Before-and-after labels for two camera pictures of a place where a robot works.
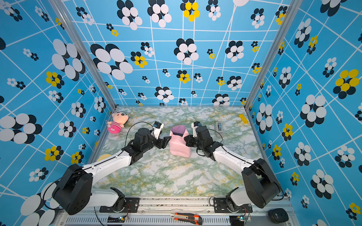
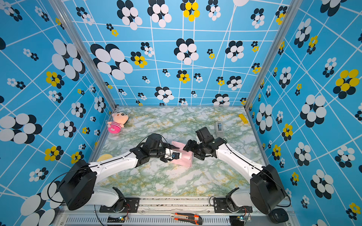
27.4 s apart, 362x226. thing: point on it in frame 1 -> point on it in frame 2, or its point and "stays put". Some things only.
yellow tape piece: [243, 118] stays put
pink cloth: [178, 147] -> [187, 157]
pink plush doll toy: [120, 118] stays put
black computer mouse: [277, 215] stays put
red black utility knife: [190, 218] stays put
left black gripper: [164, 144] -> [168, 145]
